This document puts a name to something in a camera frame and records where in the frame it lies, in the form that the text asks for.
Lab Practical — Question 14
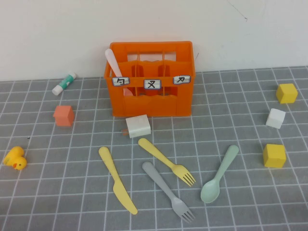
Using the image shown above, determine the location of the yellow plastic knife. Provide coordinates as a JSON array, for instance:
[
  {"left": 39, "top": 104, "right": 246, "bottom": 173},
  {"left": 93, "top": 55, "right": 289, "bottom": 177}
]
[{"left": 98, "top": 146, "right": 139, "bottom": 216}]

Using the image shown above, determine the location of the orange plastic cutlery holder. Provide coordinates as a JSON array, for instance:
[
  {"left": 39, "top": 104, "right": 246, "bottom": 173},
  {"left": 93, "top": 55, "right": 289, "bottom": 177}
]
[{"left": 103, "top": 41, "right": 197, "bottom": 118}]

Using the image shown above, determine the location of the white charger plug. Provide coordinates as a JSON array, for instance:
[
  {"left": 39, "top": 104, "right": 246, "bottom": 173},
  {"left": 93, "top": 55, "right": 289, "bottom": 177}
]
[{"left": 121, "top": 114, "right": 152, "bottom": 139}]

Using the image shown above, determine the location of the white label with fork character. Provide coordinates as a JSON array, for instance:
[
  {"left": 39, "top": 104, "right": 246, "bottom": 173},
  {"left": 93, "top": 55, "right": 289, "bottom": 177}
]
[{"left": 143, "top": 79, "right": 161, "bottom": 90}]

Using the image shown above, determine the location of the white label with knife character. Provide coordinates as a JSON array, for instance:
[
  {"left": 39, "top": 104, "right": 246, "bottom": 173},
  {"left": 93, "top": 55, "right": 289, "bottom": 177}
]
[{"left": 173, "top": 75, "right": 191, "bottom": 85}]

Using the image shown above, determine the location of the white label with spoon character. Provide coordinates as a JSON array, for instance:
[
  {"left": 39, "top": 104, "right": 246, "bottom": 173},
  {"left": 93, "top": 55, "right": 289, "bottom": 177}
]
[{"left": 112, "top": 77, "right": 130, "bottom": 87}]

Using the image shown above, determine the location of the yellow plastic fork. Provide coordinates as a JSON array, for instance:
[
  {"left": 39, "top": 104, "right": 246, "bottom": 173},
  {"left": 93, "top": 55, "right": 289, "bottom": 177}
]
[{"left": 138, "top": 138, "right": 196, "bottom": 187}]

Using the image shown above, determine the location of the pink plastic spoon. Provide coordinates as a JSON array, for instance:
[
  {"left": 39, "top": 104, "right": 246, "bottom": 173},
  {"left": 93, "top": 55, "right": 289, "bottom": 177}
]
[{"left": 104, "top": 48, "right": 132, "bottom": 96}]

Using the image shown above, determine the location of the grey plastic fork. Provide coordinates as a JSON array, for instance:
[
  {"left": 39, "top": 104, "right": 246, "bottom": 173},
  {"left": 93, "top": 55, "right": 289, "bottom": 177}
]
[{"left": 141, "top": 161, "right": 196, "bottom": 223}]

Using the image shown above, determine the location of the orange wooden cube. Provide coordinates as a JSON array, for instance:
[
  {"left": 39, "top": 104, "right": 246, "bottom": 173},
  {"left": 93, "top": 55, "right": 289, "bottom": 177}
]
[{"left": 52, "top": 105, "right": 75, "bottom": 127}]

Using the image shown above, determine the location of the green plastic spoon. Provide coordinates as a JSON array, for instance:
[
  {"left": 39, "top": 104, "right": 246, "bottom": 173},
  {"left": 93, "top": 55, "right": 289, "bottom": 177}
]
[{"left": 200, "top": 144, "right": 240, "bottom": 204}]

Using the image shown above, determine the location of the white green glue stick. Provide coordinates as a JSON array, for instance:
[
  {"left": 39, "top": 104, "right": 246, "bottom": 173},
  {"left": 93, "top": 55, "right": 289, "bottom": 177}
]
[{"left": 51, "top": 72, "right": 77, "bottom": 96}]

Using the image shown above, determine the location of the grey grid table mat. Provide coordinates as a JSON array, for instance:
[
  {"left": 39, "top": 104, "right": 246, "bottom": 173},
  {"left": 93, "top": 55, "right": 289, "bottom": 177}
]
[{"left": 0, "top": 65, "right": 308, "bottom": 231}]

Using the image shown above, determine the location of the white cube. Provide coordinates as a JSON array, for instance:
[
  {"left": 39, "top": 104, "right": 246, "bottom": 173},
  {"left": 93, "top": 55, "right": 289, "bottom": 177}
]
[{"left": 265, "top": 108, "right": 286, "bottom": 129}]

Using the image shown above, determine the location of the yellow wooden cube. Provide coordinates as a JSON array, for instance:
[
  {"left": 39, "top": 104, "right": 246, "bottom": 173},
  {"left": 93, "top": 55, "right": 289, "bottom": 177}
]
[
  {"left": 276, "top": 83, "right": 299, "bottom": 104},
  {"left": 262, "top": 143, "right": 287, "bottom": 168}
]

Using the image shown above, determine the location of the yellow rubber duck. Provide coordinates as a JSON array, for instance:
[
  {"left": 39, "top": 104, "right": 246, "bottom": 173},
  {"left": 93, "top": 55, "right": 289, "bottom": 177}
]
[{"left": 2, "top": 146, "right": 27, "bottom": 171}]

